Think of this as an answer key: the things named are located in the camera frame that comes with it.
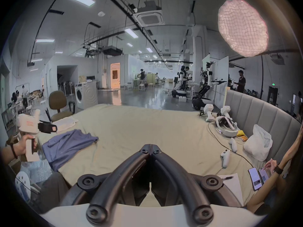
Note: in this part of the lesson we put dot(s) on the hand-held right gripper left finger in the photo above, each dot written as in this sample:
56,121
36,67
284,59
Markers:
123,174

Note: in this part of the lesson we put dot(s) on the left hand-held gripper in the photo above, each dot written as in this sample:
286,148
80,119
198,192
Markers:
27,124

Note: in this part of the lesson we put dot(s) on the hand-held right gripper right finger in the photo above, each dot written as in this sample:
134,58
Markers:
180,176

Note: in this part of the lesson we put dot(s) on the person's left forearm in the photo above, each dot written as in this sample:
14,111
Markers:
8,154

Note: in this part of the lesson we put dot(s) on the person's left hand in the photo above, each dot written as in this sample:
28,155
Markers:
22,146

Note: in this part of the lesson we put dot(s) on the folded white cloth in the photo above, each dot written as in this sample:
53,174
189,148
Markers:
66,124

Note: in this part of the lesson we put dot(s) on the dark blue shirt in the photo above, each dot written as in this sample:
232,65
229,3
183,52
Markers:
68,145

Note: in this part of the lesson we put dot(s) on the brown office chair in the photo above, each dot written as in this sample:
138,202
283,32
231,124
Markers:
58,103

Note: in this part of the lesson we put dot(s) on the group of people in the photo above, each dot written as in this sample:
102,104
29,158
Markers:
21,98

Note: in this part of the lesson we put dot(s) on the black pen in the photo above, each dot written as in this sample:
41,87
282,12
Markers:
227,178

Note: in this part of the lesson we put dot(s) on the white hand controller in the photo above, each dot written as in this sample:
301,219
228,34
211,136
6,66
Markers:
225,158
233,144

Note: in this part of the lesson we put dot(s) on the white washing machine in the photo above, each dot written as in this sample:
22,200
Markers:
86,94

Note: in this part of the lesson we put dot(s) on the white paper sheet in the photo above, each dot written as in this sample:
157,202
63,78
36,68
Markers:
233,188

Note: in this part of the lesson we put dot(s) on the person's legs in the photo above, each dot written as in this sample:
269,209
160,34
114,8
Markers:
49,190

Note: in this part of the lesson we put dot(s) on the white headset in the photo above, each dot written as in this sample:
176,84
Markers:
226,126

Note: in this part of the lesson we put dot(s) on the spare white gripper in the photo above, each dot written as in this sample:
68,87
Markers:
208,112
225,112

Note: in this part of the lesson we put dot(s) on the yellow snack packet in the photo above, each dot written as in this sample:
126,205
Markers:
242,136

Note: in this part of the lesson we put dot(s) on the phone with white screen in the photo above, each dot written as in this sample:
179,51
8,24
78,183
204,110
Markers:
264,174
255,178

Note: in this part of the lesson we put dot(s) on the white plastic bag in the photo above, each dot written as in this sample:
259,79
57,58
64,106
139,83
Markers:
258,143

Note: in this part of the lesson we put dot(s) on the white stool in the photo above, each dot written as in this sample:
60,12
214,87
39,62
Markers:
141,87

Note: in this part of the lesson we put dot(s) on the white and black robot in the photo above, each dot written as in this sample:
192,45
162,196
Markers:
204,89
180,84

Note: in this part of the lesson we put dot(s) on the grey padded headboard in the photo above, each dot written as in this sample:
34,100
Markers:
260,112

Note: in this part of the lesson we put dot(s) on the round white softbox lamp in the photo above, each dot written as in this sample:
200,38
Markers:
243,27

